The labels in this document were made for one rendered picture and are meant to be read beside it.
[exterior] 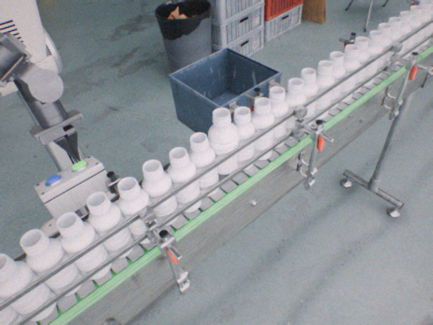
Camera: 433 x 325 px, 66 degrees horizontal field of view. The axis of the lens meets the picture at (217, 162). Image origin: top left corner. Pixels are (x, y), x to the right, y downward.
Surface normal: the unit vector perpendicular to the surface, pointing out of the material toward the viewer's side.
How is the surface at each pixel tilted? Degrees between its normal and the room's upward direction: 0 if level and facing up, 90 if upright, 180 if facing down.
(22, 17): 90
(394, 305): 0
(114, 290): 90
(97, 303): 90
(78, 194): 70
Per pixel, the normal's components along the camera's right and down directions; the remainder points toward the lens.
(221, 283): -0.07, -0.71
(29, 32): 0.65, 0.51
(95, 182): 0.58, 0.23
